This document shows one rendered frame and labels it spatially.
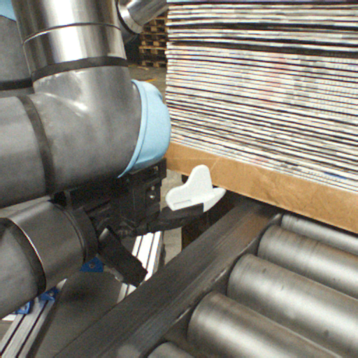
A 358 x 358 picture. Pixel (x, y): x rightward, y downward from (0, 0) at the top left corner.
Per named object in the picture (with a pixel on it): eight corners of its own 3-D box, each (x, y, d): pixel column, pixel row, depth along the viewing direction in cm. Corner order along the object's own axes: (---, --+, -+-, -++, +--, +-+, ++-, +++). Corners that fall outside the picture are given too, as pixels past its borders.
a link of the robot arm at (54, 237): (53, 308, 28) (6, 268, 33) (95, 279, 32) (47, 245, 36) (36, 237, 25) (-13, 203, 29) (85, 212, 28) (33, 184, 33)
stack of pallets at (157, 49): (170, 60, 852) (170, 3, 793) (202, 63, 805) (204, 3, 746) (137, 66, 753) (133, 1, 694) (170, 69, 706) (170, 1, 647)
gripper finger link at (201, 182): (242, 163, 39) (169, 176, 36) (237, 206, 42) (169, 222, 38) (228, 154, 41) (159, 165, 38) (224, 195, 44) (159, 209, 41)
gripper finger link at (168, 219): (210, 209, 38) (136, 226, 35) (209, 220, 39) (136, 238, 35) (191, 191, 42) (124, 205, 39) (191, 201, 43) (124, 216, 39)
